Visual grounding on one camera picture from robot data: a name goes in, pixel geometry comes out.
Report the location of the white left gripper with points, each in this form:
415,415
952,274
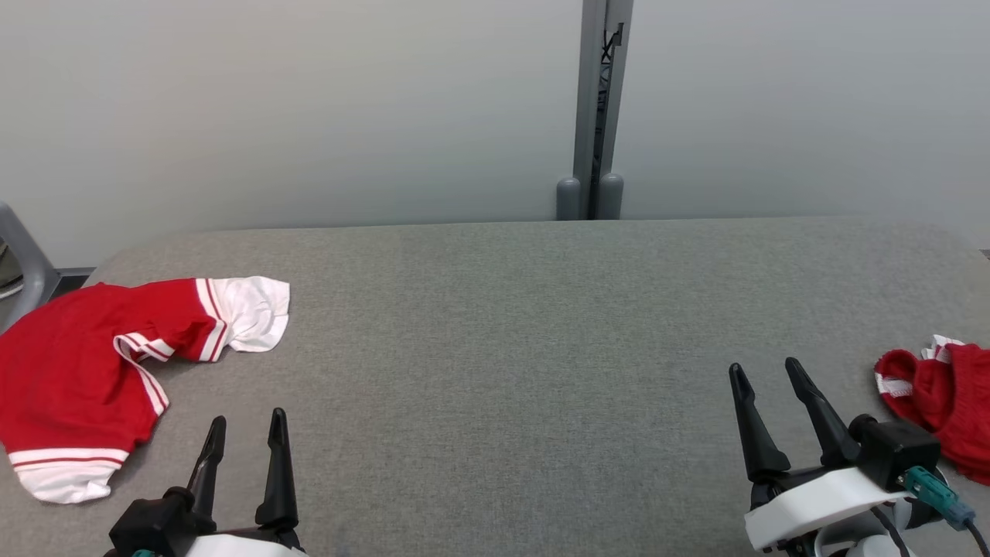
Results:
247,545

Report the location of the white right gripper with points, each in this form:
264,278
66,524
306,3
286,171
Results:
820,507

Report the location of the red shorts with white stripes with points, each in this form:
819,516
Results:
943,402

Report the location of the red white sports shirt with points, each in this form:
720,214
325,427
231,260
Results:
69,371

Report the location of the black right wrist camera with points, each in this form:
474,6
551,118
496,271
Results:
897,452

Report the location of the teal right camera connector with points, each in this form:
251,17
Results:
936,495

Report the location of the grey cylindrical post foot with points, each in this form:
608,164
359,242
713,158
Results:
609,197
568,199

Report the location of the grey chair frame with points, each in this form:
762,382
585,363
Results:
27,263

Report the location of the grey partition post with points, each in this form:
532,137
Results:
602,93

